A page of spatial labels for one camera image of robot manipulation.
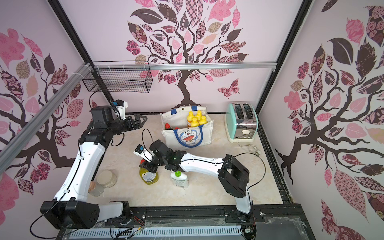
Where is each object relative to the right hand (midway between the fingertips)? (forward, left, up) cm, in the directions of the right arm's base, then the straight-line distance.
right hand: (141, 160), depth 74 cm
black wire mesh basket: (+51, +20, +16) cm, 58 cm away
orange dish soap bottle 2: (+24, -33, +2) cm, 41 cm away
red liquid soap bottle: (+22, -11, 0) cm, 25 cm away
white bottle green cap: (-8, -20, -6) cm, 22 cm away
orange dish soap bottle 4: (+23, -28, +2) cm, 36 cm away
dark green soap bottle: (+18, -17, +3) cm, 26 cm away
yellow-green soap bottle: (-5, -2, -11) cm, 12 cm away
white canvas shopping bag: (+15, -17, +1) cm, 23 cm away
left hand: (+15, 0, +13) cm, 19 cm away
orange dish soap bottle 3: (+28, -25, +2) cm, 37 cm away
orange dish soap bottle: (+28, -30, +2) cm, 41 cm away
